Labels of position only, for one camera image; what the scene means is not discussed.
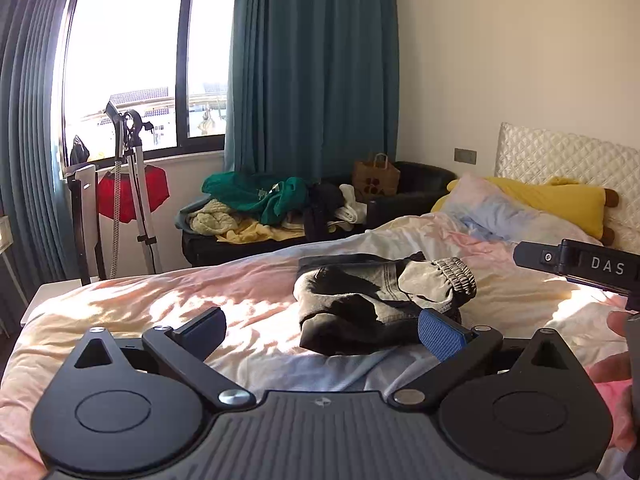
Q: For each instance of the pink fluffy cloth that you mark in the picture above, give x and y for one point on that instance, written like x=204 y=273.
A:
x=612 y=410

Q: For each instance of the teal curtain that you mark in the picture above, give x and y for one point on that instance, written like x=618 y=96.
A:
x=30 y=160
x=310 y=70

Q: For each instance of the white panel with black frame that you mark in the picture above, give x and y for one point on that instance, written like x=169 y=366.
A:
x=85 y=180

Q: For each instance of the grey wall socket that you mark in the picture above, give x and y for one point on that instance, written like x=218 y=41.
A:
x=465 y=155

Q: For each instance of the white cloth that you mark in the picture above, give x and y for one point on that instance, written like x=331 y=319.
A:
x=350 y=210

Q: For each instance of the yellow plush pillow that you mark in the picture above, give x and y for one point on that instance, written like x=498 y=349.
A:
x=565 y=205

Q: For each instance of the garment steamer stand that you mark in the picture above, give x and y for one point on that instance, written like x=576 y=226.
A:
x=142 y=200

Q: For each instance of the pale yellow knit garment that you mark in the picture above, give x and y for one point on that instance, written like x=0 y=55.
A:
x=210 y=220

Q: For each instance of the green garment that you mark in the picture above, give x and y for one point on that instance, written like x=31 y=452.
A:
x=250 y=195

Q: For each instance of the pale yellow towel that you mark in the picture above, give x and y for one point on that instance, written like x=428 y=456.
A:
x=260 y=232

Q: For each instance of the black pants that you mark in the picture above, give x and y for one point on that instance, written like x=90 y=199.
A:
x=350 y=310

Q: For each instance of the black framed window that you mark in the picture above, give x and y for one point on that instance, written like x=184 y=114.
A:
x=125 y=35

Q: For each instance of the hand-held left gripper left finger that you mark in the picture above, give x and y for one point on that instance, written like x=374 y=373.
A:
x=205 y=330

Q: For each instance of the black armchair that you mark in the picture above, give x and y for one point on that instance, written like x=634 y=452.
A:
x=425 y=180

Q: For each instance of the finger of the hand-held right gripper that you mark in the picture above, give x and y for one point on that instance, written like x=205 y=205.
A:
x=540 y=257

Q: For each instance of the brown paper bag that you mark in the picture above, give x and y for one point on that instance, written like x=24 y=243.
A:
x=375 y=180

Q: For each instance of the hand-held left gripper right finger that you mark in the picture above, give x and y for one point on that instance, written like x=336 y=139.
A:
x=442 y=335

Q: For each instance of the person's right hand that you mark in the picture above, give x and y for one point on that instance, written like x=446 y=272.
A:
x=607 y=367

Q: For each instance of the pastel pillow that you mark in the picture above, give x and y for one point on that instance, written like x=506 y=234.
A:
x=500 y=210

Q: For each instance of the small black object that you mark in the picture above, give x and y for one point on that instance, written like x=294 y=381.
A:
x=80 y=152

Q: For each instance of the white quilted headboard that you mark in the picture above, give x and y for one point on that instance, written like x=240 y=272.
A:
x=550 y=155

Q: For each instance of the red cloth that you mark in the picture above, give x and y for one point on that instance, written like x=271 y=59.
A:
x=152 y=190

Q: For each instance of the black clothes pile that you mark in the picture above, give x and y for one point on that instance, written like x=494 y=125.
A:
x=322 y=200

